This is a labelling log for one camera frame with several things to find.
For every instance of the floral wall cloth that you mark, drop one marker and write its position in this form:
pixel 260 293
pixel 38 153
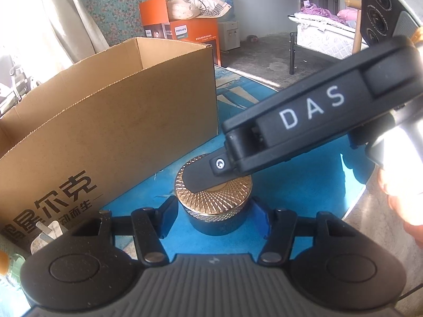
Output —
pixel 132 3

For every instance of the white curtain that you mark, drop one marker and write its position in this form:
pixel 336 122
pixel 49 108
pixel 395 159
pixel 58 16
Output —
pixel 49 16

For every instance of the brown cardboard box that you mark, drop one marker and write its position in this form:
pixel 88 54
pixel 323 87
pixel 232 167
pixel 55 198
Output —
pixel 115 122

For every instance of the orange cardboard box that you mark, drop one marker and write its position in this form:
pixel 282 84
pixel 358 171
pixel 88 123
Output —
pixel 198 33

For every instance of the black jar with gold lid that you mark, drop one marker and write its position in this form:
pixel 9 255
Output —
pixel 214 211

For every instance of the white cloth bundle on box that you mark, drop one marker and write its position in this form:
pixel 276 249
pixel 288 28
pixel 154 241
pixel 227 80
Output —
pixel 195 5

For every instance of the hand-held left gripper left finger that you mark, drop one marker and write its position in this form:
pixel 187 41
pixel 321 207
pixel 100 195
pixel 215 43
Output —
pixel 167 206

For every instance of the wooden post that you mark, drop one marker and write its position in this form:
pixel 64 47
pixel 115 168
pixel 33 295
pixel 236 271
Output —
pixel 355 26

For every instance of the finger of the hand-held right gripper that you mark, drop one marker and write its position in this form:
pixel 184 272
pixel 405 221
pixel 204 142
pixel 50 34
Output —
pixel 205 175

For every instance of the bed with white mattress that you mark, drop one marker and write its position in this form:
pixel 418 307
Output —
pixel 324 38

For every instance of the white water dispenser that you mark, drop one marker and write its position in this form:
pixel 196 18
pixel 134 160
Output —
pixel 228 34

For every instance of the pink bedding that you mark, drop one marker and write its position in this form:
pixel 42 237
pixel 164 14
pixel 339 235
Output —
pixel 330 11

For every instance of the person's right hand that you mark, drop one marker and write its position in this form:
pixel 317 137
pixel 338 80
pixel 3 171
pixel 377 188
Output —
pixel 406 198

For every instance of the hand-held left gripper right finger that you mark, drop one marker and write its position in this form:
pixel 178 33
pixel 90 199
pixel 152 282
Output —
pixel 262 218

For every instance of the white charger plug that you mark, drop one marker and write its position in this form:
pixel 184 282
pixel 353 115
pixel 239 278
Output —
pixel 46 237

